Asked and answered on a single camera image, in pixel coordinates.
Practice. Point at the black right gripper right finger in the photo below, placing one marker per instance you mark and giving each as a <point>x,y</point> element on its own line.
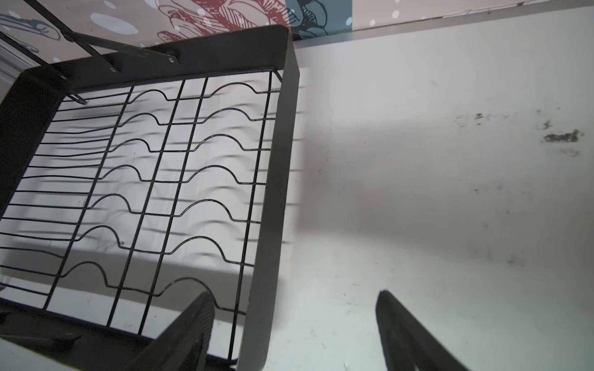
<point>406,343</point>

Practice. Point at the black wire dish rack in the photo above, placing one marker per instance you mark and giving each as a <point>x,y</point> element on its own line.
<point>145,159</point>

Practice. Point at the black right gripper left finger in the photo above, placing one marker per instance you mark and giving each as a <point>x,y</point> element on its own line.
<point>184,344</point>

